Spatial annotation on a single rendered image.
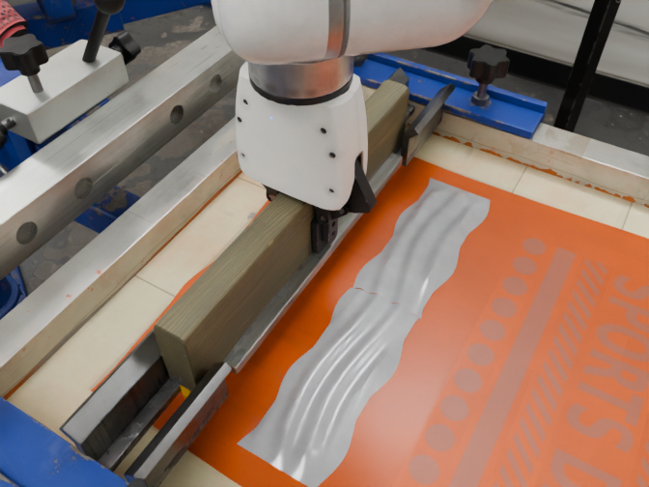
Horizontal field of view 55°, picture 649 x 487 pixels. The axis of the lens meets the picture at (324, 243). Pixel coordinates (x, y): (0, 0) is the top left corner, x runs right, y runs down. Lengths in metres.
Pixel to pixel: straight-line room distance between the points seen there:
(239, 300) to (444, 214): 0.26
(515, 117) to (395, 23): 0.42
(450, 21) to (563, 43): 2.32
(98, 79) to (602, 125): 2.14
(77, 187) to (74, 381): 0.19
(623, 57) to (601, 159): 1.92
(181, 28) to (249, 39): 2.73
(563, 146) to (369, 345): 0.32
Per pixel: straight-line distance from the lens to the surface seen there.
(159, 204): 0.63
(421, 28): 0.34
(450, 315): 0.58
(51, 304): 0.58
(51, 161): 0.63
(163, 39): 2.98
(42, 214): 0.61
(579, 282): 0.64
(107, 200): 0.77
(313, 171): 0.47
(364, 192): 0.49
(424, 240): 0.62
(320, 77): 0.43
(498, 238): 0.65
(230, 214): 0.66
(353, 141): 0.46
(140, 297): 0.60
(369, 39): 0.33
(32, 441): 0.50
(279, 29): 0.31
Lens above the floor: 1.41
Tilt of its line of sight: 47 degrees down
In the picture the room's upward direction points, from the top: straight up
